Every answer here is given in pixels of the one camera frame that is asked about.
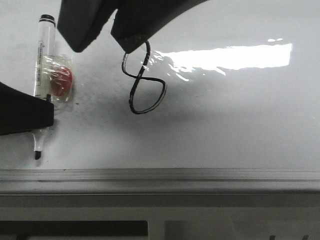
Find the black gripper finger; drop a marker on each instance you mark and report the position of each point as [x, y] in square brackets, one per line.
[81, 21]
[137, 20]

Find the red round magnet with tape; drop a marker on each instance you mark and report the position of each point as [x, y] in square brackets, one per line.
[57, 73]

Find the white whiteboard marker pen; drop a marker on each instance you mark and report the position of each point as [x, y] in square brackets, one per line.
[45, 50]

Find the black drawn number eight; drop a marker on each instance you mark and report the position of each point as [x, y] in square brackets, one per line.
[139, 79]

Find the white whiteboard surface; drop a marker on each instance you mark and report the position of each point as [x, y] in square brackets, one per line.
[243, 91]

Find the grey aluminium whiteboard frame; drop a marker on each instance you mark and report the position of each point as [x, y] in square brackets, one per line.
[158, 181]

